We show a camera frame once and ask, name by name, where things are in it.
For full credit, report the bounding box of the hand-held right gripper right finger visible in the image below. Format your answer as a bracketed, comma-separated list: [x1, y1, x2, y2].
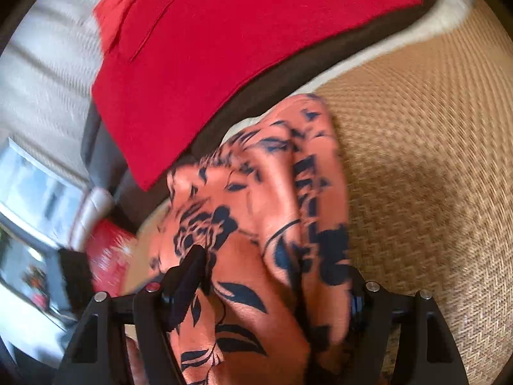
[347, 267, 467, 385]

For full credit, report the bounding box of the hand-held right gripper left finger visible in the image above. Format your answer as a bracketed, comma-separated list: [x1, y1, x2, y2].
[52, 244, 209, 385]

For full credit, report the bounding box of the orange floral print garment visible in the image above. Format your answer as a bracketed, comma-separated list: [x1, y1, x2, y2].
[136, 93, 353, 385]

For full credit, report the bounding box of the black tool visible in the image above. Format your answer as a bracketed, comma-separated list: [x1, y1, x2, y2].
[58, 248, 95, 313]

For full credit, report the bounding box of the white padded rim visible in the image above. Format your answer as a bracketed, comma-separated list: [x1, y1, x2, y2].
[70, 188, 115, 249]

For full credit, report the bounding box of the tan woven mat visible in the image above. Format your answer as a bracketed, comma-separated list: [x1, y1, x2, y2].
[313, 0, 513, 385]

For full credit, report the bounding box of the dark brown cushion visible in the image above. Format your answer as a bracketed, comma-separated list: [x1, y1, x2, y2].
[80, 0, 445, 229]

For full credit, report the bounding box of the red cloth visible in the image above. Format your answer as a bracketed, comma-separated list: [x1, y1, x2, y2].
[91, 0, 425, 192]

